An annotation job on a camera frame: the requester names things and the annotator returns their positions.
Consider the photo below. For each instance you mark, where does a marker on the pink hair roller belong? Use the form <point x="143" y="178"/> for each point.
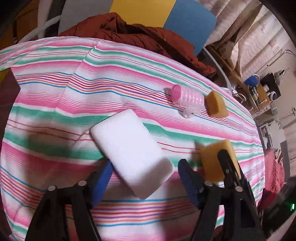
<point x="189" y="100"/>

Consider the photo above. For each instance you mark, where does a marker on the pink patterned curtain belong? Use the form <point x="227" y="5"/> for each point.
<point x="246" y="35"/>

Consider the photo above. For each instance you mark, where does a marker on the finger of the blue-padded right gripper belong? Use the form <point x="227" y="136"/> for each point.
<point x="241" y="221"/>

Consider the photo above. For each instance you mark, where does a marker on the cluttered wooden desk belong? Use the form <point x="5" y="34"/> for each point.
<point x="237" y="81"/>

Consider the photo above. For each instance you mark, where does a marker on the white foam sponge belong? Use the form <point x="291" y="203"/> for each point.
<point x="134" y="153"/>

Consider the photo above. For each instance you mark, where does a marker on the yellow sponge block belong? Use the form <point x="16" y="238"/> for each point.
<point x="212" y="168"/>

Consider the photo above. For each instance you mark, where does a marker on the striped pink green bedsheet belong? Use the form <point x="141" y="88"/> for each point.
<point x="69" y="84"/>

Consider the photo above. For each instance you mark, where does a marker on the blue round container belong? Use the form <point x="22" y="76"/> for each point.
<point x="253" y="80"/>

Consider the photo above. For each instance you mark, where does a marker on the dark red jacket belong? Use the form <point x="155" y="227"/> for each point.
<point x="112" y="27"/>

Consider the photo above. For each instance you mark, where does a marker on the grey yellow blue headboard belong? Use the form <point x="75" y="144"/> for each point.
<point x="188" y="19"/>

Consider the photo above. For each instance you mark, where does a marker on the wooden wardrobe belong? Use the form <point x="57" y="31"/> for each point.
<point x="18" y="18"/>

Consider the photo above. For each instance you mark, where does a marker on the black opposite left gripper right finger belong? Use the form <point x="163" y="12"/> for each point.
<point x="232" y="176"/>

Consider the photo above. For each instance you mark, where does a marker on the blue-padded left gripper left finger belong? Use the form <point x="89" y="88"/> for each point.
<point x="50" y="221"/>

